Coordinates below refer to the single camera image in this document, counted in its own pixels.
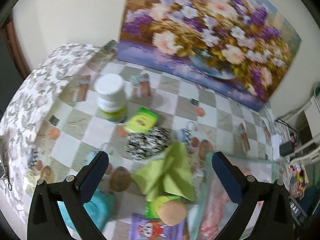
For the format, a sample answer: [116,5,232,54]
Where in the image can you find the checkered vinyl table cover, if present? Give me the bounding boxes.
[25,40,293,240]

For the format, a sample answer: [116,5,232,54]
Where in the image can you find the colourful patterned bag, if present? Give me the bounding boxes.
[290,164,309,199]

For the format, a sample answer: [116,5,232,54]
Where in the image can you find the black power adapter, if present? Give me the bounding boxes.
[279,141,295,157]

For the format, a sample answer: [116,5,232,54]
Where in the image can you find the dark cabinet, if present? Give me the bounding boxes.
[0,17,30,120]

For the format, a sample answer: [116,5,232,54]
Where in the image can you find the teal plastic box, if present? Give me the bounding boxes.
[59,189,115,233]

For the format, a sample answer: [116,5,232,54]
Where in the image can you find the leopard print scrunchie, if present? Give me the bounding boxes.
[126,127,172,160]

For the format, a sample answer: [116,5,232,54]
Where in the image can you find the large pink fluffy sock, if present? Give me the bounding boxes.
[200,187,240,235]

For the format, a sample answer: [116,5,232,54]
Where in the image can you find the white power adapter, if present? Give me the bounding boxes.
[272,127,288,162]

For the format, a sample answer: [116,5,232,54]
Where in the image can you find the floral painting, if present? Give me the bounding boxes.
[117,0,302,112]

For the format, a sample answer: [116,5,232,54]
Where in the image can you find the white pill bottle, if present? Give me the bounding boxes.
[94,74,128,123]

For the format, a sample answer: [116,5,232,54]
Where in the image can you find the small black scissors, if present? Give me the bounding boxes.
[2,170,13,192]

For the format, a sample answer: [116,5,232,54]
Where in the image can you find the round beige sponge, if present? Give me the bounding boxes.
[160,201,187,227]

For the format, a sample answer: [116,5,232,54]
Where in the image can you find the white tray with green rim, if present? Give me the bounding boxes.
[186,152,275,240]

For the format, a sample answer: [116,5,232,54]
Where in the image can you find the green tissue packet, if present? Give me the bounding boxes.
[124,107,160,133]

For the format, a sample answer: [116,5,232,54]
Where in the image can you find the green flat packet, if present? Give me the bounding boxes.
[145,194,182,218]

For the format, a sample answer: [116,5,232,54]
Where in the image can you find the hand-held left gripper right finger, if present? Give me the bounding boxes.
[212,151,294,240]

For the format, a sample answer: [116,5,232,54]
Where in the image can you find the purple wipes packet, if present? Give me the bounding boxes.
[128,212,185,240]

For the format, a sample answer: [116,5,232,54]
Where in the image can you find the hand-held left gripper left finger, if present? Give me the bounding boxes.
[27,151,109,240]

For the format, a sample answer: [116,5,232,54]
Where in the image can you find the green cloth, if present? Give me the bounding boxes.
[131,142,196,202]

